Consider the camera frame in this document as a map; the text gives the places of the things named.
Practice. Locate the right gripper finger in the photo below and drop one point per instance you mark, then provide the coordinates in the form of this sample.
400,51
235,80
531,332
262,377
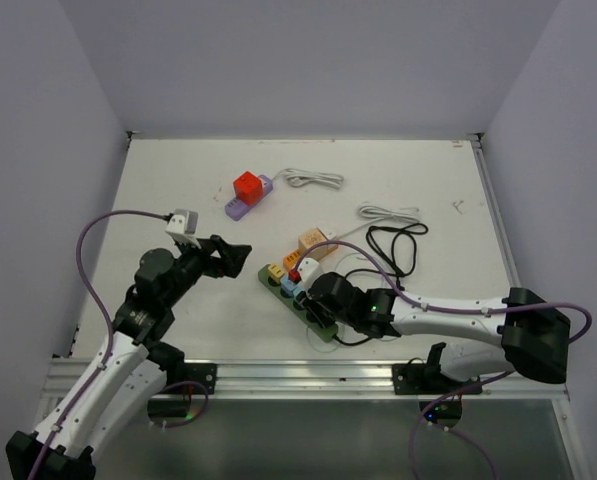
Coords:
302,301
315,321

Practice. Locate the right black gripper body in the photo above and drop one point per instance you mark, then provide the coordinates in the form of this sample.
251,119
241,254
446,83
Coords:
342,318

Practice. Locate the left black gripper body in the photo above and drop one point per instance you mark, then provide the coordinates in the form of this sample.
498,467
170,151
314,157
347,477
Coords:
190,264

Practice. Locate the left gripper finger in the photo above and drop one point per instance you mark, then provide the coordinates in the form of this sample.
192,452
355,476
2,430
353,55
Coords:
222,268
231,254

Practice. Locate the green power strip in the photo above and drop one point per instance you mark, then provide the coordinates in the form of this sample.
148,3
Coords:
273,287

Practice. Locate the light blue usb charger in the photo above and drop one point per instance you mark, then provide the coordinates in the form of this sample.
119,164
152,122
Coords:
289,289

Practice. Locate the yellow usb charger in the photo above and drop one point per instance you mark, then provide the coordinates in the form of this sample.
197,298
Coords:
275,272

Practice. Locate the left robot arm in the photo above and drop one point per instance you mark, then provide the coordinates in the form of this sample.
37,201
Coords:
132,365

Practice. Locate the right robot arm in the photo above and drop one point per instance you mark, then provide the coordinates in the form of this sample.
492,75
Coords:
519,332

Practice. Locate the beige cube socket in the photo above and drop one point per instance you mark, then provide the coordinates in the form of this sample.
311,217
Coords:
313,237

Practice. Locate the red cube socket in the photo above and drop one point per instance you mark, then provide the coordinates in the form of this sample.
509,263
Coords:
248,188

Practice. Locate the purple usb hub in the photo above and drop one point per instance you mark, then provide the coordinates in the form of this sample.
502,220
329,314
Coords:
236,210

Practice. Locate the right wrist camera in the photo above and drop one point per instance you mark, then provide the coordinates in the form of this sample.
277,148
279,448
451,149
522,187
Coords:
306,273

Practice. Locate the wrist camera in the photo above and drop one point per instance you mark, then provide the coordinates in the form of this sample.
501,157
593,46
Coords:
181,227
306,273

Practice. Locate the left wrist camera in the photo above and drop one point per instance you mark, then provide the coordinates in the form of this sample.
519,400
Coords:
181,227

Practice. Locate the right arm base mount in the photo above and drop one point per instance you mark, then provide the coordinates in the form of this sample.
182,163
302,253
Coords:
416,377

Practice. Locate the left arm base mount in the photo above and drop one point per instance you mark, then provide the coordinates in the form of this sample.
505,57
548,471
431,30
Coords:
193,377

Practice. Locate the aluminium front rail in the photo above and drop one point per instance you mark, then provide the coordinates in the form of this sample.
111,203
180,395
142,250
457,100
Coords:
318,379

